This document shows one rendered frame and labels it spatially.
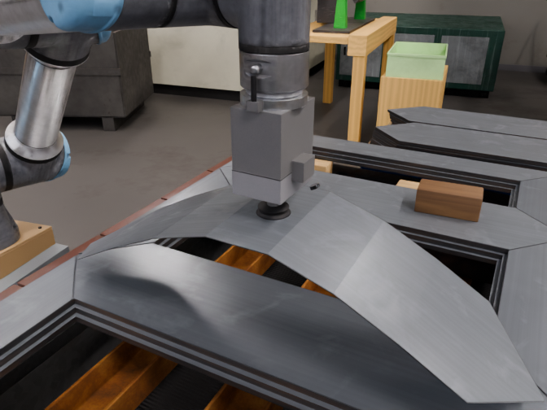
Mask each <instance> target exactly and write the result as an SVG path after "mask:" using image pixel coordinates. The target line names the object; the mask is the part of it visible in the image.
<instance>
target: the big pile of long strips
mask: <svg viewBox="0 0 547 410"><path fill-rule="evenodd" d="M387 112H389V113H390V114H389V116H390V121H391V122H392V123H391V125H384V126H376V127H375V129H374V131H373V135H372V136H373V137H372V138H371V139H370V144H374V145H380V146H389V147H395V148H400V149H405V150H415V151H420V152H426V153H431V154H437V155H446V156H452V157H457V158H462V159H472V160H477V161H483V162H488V163H494V164H503V165H509V166H514V167H519V168H529V169H534V170H540V171H545V172H547V121H544V120H531V119H524V118H518V117H510V116H498V115H490V114H484V113H477V112H469V111H457V110H449V109H443V108H436V107H406V108H397V109H388V110H387Z"/></svg>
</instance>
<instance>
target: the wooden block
mask: <svg viewBox="0 0 547 410"><path fill-rule="evenodd" d="M483 196H484V188H483V187H478V186H472V185H462V184H456V183H450V182H444V181H434V180H428V179H421V181H420V183H419V185H418V189H417V194H416V200H415V206H414V211H415V212H422V213H427V214H432V215H437V216H446V217H451V218H456V219H461V220H469V221H474V222H478V221H479V214H480V210H481V206H482V202H483Z"/></svg>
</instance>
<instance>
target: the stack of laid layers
mask: <svg viewBox="0 0 547 410"><path fill-rule="evenodd" d="M313 155H315V159H322V160H327V161H331V162H336V163H342V164H350V165H354V166H359V167H364V168H372V169H378V170H382V171H387V172H395V173H400V174H405V175H410V176H414V177H423V178H427V179H432V180H437V181H446V182H450V183H456V184H462V185H472V186H478V187H483V188H484V189H487V190H495V191H501V192H506V193H510V201H509V205H508V207H514V208H516V204H517V199H518V195H519V186H520V181H514V180H509V179H504V178H499V177H490V176H485V175H480V174H475V173H470V172H461V171H456V170H451V169H446V168H437V167H432V166H426V165H421V164H412V163H407V162H402V161H397V160H392V159H383V158H378V157H373V156H368V155H359V154H354V153H349V152H344V151H339V150H330V149H325V148H320V147H315V146H313ZM390 225H391V226H393V227H394V228H395V229H397V230H398V231H400V232H401V233H403V234H404V235H405V236H406V237H407V238H409V239H410V240H412V241H413V242H415V243H416V244H418V245H419V246H420V247H422V248H426V249H429V250H433V251H439V252H443V253H446V254H450V255H456V256H460V257H463V258H467V259H471V260H477V261H480V262H484V263H488V264H494V265H496V268H495V273H494V277H493V281H492V288H491V292H490V296H489V302H490V304H491V305H492V308H493V309H494V311H495V313H496V314H497V313H498V308H499V303H500V299H501V290H502V285H503V280H504V276H505V266H506V261H507V256H508V251H509V250H506V249H503V248H499V247H495V246H489V245H484V244H481V243H477V242H470V241H467V240H462V239H459V238H452V237H448V236H444V235H440V234H437V233H430V232H426V231H422V230H418V229H411V228H408V227H404V226H400V225H394V224H390ZM186 239H188V238H161V239H159V240H158V241H156V242H153V243H147V244H142V245H136V246H126V247H121V248H115V249H110V250H107V251H103V252H100V253H98V254H95V255H91V256H88V257H85V258H83V259H80V260H77V259H78V258H79V257H80V256H81V254H79V255H77V256H76V264H75V274H74V285H73V295H72V300H71V301H70V302H68V303H66V304H65V305H64V306H62V307H61V308H60V309H58V310H57V311H56V312H54V313H52V314H51V315H49V316H48V317H47V318H46V319H44V320H43V321H41V322H39V323H38V324H37V325H35V326H34V327H32V328H31V329H29V330H28V331H27V332H25V333H24V334H22V335H20V336H19V337H18V338H17V339H15V340H14V341H12V342H10V343H9V344H8V345H6V346H5V347H4V348H2V349H1V350H0V378H2V377H3V376H5V375H6V374H7V373H9V372H10V371H11V370H12V369H14V368H15V367H16V366H18V365H19V364H21V363H22V362H23V361H25V360H26V359H28V358H29V357H30V356H31V355H32V354H34V353H35V352H37V351H38V350H40V349H41V348H42V347H44V346H45V345H46V344H47V343H48V342H50V341H51V340H53V339H54V338H56V337H57V336H58V335H60V334H61V333H62V332H63V331H64V330H66V329H67V328H69V327H70V326H71V325H73V324H74V323H76V322H79V323H82V324H83V325H87V326H89V327H91V328H93V329H96V330H98V331H101V332H103V333H105V334H108V335H111V336H112V337H115V338H118V339H120V340H122V341H125V342H127V343H130V344H132V345H134V346H136V347H140V348H142V349H144V350H146V351H149V352H151V353H154V354H156V355H159V356H161V357H164V358H165V359H167V360H171V361H173V362H175V363H177V364H180V365H183V366H185V367H187V368H189V369H193V370H194V371H196V372H199V373H202V374H204V375H206V376H209V377H212V378H214V379H216V380H218V381H220V382H224V383H225V384H228V385H230V386H233V387H235V388H238V389H240V390H243V391H245V392H247V393H249V394H252V395H255V396H257V397H259V398H262V399H264V400H267V401H269V402H271V403H274V404H277V405H278V406H281V407H283V408H286V409H288V410H547V395H546V394H545V393H544V392H543V391H542V390H541V389H540V388H539V387H538V388H539V390H540V392H541V394H542V395H543V397H544V399H545V401H544V402H529V403H466V402H465V401H463V400H462V399H461V398H460V397H458V396H457V395H456V394H455V393H454V392H452V391H451V390H450V389H449V388H448V387H447V386H446V385H445V384H444V383H443V382H441V381H440V380H439V379H438V378H436V377H435V376H434V375H433V374H432V373H430V372H429V371H428V370H427V369H425V368H424V367H423V366H422V365H421V364H419V363H418V362H417V361H416V360H415V359H414V358H413V357H412V356H411V355H409V354H408V353H407V352H406V351H405V350H403V349H402V348H401V347H400V346H398V345H397V344H396V343H395V342H393V341H392V340H391V339H390V338H389V337H387V336H386V335H385V334H383V333H382V332H381V331H379V330H378V329H377V328H375V327H374V326H373V325H372V324H371V323H369V322H368V321H367V320H365V319H364V318H363V317H362V316H360V315H359V314H357V313H356V312H355V311H353V310H352V309H351V308H350V307H349V306H348V305H346V304H345V303H343V302H342V301H341V300H340V299H337V298H335V297H331V296H329V295H326V294H321V293H318V292H315V291H312V290H307V289H305V288H302V287H298V286H294V285H291V284H288V283H286V282H282V281H278V280H274V279H272V278H268V277H264V276H261V275H258V274H255V273H250V272H248V271H244V270H242V269H239V268H234V267H231V266H228V265H225V264H220V263H217V262H215V261H211V260H207V259H204V258H201V257H198V256H195V255H191V254H187V253H185V252H182V251H177V250H174V249H175V248H176V247H177V246H179V245H180V244H182V243H183V242H184V241H185V240H186Z"/></svg>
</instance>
